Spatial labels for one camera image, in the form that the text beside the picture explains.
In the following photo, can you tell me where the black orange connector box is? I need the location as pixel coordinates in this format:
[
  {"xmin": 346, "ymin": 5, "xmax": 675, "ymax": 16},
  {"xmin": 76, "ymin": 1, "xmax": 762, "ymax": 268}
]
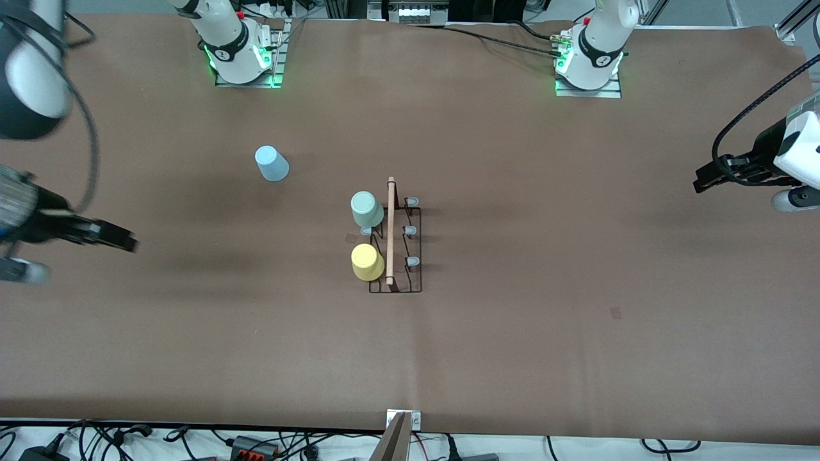
[{"xmin": 231, "ymin": 435, "xmax": 281, "ymax": 460}]

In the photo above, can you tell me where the yellow plastic cup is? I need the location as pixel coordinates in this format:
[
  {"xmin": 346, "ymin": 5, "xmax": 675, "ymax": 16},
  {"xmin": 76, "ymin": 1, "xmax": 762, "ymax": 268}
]
[{"xmin": 350, "ymin": 243, "xmax": 386, "ymax": 282}]

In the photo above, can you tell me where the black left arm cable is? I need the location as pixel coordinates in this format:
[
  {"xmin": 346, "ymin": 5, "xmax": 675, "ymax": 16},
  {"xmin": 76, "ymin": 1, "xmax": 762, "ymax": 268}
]
[{"xmin": 712, "ymin": 54, "xmax": 820, "ymax": 188}]

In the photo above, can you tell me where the black wire cup holder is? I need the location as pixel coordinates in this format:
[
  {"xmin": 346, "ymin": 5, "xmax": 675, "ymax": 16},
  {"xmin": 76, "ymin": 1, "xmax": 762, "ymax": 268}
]
[{"xmin": 361, "ymin": 177, "xmax": 424, "ymax": 295}]

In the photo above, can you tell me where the black power adapter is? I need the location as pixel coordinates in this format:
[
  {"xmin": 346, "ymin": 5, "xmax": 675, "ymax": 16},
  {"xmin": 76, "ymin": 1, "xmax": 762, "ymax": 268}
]
[{"xmin": 18, "ymin": 434, "xmax": 70, "ymax": 461}]

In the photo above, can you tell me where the pale green plastic cup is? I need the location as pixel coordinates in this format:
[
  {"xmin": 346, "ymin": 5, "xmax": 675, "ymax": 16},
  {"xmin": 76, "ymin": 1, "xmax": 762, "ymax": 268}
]
[{"xmin": 350, "ymin": 190, "xmax": 386, "ymax": 229}]

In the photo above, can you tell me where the brown table cover sheet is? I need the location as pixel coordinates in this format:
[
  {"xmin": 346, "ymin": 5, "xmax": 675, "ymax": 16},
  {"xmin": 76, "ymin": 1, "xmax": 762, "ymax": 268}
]
[{"xmin": 0, "ymin": 14, "xmax": 820, "ymax": 444}]

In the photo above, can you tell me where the silver socket strip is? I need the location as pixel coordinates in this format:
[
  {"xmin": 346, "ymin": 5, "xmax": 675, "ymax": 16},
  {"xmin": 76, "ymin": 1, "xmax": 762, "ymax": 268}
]
[{"xmin": 384, "ymin": 0, "xmax": 463, "ymax": 26}]

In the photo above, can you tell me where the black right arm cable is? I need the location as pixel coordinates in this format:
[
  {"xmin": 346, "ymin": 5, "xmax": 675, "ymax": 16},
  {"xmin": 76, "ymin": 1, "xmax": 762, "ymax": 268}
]
[{"xmin": 58, "ymin": 12, "xmax": 101, "ymax": 213}]

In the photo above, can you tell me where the white power strip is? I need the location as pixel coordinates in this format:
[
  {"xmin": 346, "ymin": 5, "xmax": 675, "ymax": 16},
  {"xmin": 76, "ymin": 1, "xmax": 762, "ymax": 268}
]
[{"xmin": 243, "ymin": 0, "xmax": 303, "ymax": 20}]

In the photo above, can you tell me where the light blue plastic cup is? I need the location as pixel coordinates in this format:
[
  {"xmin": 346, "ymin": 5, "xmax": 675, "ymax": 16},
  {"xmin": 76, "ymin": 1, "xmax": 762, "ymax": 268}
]
[{"xmin": 255, "ymin": 145, "xmax": 290, "ymax": 182}]

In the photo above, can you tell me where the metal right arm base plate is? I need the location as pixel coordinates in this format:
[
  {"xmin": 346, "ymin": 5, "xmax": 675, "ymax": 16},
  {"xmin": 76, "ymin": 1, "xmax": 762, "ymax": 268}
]
[{"xmin": 214, "ymin": 19, "xmax": 287, "ymax": 89}]

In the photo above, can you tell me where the black table cable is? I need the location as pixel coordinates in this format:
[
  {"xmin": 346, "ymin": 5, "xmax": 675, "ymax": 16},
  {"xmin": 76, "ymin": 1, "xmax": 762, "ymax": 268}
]
[{"xmin": 410, "ymin": 24, "xmax": 566, "ymax": 60}]

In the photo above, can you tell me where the small metal bracket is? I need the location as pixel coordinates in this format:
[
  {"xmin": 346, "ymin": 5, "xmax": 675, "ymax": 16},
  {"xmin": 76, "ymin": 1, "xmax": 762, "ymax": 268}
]
[{"xmin": 386, "ymin": 409, "xmax": 423, "ymax": 432}]

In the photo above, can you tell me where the aluminium profile bar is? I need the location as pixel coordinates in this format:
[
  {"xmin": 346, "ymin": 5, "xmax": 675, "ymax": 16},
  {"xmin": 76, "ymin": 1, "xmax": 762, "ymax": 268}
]
[{"xmin": 774, "ymin": 0, "xmax": 820, "ymax": 44}]

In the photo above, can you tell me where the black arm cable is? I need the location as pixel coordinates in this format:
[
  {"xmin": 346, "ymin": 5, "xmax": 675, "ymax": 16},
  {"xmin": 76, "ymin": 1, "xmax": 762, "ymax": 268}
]
[
  {"xmin": 712, "ymin": 54, "xmax": 820, "ymax": 188},
  {"xmin": 58, "ymin": 12, "xmax": 101, "ymax": 213}
]

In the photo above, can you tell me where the black looped cable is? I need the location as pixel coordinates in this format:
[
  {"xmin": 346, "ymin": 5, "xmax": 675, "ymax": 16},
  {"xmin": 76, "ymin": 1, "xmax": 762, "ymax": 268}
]
[{"xmin": 641, "ymin": 438, "xmax": 703, "ymax": 454}]

